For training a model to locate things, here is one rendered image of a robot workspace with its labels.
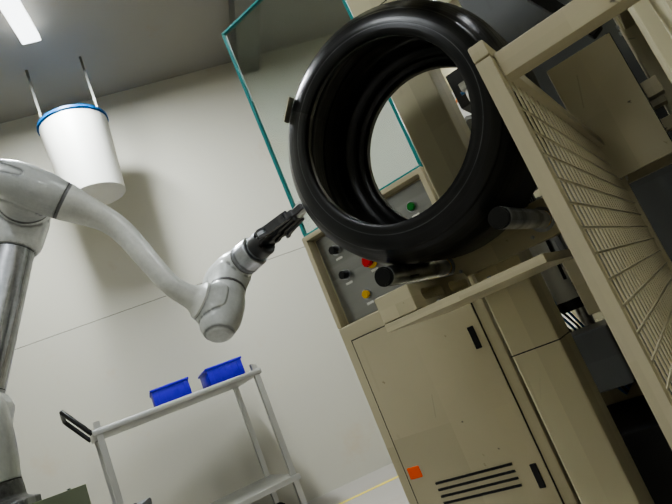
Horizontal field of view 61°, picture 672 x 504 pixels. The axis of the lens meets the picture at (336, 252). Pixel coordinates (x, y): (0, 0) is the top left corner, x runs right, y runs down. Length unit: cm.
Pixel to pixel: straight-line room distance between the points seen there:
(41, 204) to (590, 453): 146
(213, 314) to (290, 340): 307
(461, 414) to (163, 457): 298
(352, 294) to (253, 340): 249
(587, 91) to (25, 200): 135
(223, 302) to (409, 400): 81
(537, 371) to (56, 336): 384
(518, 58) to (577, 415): 106
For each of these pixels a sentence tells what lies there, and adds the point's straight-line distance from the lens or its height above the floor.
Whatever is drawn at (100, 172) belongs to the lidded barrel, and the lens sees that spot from 420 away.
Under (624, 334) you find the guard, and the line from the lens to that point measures 59.
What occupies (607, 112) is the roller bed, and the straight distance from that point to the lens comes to 141.
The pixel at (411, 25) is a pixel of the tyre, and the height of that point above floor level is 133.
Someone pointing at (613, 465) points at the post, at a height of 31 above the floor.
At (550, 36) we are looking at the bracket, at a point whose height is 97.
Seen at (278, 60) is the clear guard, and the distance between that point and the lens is 234.
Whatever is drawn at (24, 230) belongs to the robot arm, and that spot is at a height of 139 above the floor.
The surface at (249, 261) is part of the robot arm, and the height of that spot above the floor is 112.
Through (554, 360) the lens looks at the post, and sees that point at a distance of 152.
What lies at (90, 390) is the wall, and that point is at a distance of 464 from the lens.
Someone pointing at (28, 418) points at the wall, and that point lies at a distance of 476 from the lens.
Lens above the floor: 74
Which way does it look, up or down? 12 degrees up
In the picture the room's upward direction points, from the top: 23 degrees counter-clockwise
